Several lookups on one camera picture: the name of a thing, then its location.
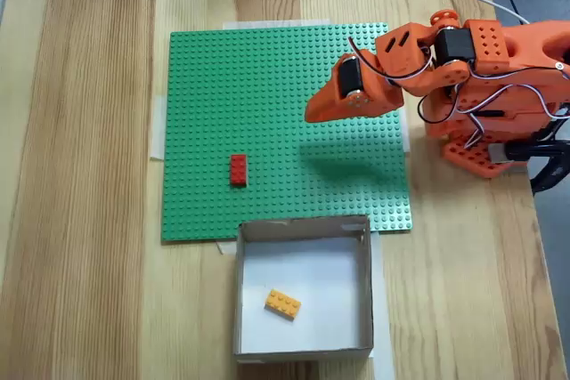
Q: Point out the yellow lego block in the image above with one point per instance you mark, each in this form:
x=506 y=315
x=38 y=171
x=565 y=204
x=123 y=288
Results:
x=282 y=304

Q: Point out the green lego baseplate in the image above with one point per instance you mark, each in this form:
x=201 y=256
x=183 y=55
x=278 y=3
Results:
x=267 y=131

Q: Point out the red lego block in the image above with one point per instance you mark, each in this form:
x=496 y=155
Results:
x=238 y=171

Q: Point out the cardboard box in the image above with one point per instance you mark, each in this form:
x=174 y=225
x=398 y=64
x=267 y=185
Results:
x=311 y=273

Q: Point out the short white tape strip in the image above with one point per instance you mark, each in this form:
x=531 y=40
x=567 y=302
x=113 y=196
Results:
x=404 y=131
x=157 y=131

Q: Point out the wide white tape strip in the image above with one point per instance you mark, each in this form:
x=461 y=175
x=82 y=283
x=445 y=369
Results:
x=276 y=24

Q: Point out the long white tape strip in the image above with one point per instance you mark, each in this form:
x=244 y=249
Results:
x=383 y=286

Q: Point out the small white tape piece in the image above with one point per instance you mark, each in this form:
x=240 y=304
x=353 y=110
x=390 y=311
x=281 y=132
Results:
x=225 y=247

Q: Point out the black table clamp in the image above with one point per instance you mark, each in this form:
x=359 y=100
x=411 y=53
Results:
x=552 y=175

